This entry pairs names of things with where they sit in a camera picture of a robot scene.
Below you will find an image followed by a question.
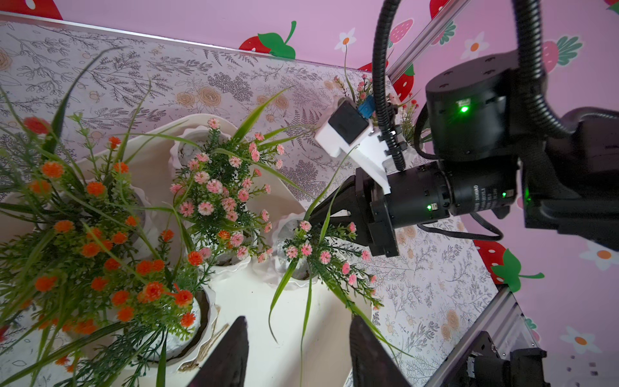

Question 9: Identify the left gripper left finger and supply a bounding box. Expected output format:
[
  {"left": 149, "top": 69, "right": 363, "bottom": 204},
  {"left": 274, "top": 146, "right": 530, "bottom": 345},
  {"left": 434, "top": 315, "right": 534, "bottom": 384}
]
[{"left": 189, "top": 316, "right": 249, "bottom": 387}]

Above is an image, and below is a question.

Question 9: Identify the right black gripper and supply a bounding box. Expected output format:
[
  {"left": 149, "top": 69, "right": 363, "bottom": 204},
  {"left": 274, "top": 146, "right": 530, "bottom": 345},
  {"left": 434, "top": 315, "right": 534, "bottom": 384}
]
[{"left": 309, "top": 161, "right": 518, "bottom": 257}]

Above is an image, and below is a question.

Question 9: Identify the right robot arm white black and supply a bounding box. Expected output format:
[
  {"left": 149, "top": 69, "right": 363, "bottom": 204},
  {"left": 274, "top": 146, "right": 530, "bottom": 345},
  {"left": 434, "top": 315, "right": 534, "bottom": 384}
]
[{"left": 306, "top": 1, "right": 618, "bottom": 256}]

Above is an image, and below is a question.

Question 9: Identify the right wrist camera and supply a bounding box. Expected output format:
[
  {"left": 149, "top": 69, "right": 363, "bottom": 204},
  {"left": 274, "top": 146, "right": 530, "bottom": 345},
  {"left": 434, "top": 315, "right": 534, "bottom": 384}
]
[{"left": 314, "top": 95, "right": 392, "bottom": 194}]

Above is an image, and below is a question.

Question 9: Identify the pink flower plant pot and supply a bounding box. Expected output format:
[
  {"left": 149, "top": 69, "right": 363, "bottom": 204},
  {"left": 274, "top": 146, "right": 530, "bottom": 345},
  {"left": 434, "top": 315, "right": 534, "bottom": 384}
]
[{"left": 147, "top": 95, "right": 288, "bottom": 265}]

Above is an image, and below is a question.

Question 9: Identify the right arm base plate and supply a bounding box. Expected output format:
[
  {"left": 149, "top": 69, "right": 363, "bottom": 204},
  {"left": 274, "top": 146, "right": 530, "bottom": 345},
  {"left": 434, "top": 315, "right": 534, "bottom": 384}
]
[{"left": 444, "top": 331, "right": 551, "bottom": 387}]

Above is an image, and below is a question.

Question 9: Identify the white rectangular storage tray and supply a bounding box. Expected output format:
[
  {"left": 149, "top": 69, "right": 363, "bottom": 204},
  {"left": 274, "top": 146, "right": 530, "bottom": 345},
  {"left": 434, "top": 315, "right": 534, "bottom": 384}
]
[{"left": 72, "top": 114, "right": 374, "bottom": 387}]

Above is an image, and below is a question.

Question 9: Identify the pink potted plant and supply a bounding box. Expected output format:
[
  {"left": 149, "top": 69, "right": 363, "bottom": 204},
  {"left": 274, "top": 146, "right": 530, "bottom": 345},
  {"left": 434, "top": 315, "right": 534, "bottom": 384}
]
[{"left": 265, "top": 144, "right": 417, "bottom": 387}]

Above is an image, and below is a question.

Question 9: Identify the orange flower potted plant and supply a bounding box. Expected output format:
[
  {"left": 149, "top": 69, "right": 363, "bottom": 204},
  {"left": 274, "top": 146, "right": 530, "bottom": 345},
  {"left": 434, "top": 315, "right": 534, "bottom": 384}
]
[{"left": 0, "top": 47, "right": 219, "bottom": 387}]

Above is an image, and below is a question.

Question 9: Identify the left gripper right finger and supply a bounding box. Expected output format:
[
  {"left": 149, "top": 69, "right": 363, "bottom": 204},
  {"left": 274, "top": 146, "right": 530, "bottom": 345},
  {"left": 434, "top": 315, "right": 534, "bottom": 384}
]
[{"left": 349, "top": 316, "right": 410, "bottom": 387}]

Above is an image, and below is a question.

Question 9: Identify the aluminium front rail frame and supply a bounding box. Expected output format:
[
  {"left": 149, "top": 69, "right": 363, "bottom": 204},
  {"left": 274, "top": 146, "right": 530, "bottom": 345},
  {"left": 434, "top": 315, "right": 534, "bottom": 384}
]
[{"left": 422, "top": 284, "right": 619, "bottom": 387}]

